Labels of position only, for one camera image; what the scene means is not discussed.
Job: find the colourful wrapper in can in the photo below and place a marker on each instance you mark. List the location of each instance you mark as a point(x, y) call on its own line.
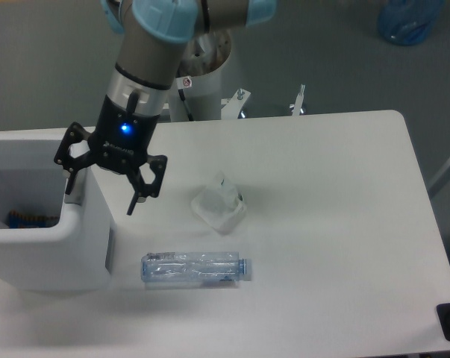
point(18, 220)

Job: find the white trash can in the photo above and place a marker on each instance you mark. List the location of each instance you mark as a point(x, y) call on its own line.
point(73, 255)

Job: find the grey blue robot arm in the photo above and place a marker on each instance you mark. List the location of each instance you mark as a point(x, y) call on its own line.
point(156, 34)

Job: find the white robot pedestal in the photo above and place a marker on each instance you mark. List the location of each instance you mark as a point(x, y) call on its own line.
point(196, 94)

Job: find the crumpled white plastic cup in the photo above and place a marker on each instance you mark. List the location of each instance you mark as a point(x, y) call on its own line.
point(220, 204)

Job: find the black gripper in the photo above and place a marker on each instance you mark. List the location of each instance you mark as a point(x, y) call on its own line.
point(122, 138)

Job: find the crushed clear plastic bottle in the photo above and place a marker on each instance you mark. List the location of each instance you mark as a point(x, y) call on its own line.
point(176, 269)

